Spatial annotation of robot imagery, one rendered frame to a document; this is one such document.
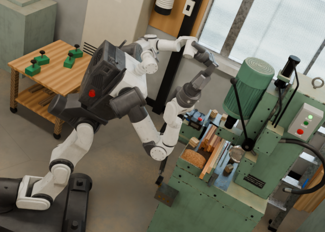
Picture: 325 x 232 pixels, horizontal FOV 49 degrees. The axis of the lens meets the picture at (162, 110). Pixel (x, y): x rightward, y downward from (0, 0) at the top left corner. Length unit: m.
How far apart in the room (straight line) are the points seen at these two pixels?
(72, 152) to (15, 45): 1.86
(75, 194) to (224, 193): 1.07
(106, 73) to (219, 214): 1.13
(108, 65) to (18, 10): 2.03
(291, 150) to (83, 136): 1.11
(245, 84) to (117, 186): 1.52
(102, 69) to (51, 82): 1.34
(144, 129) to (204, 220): 0.92
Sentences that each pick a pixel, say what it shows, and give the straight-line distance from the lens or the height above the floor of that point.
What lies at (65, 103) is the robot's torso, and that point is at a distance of 1.93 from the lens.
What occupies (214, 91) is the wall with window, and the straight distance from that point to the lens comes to 3.53.
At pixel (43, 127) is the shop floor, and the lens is 3.35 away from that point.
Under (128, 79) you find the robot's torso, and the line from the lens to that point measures 1.70.
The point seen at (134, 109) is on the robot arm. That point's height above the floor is 1.30.
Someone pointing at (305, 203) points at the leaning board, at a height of 0.11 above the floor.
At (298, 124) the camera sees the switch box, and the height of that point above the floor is 1.39.
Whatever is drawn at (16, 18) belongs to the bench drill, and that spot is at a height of 0.63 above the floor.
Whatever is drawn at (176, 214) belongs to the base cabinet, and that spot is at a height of 0.42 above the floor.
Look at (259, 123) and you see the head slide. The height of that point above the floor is 1.24.
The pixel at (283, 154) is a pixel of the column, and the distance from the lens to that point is 2.04.
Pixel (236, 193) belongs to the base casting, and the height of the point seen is 0.80.
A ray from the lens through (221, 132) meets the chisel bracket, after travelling 2.14.
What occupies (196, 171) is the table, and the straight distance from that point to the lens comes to 2.08.
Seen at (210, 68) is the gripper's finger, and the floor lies 1.61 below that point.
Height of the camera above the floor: 2.28
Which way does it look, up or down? 36 degrees down
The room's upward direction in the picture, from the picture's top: 20 degrees clockwise
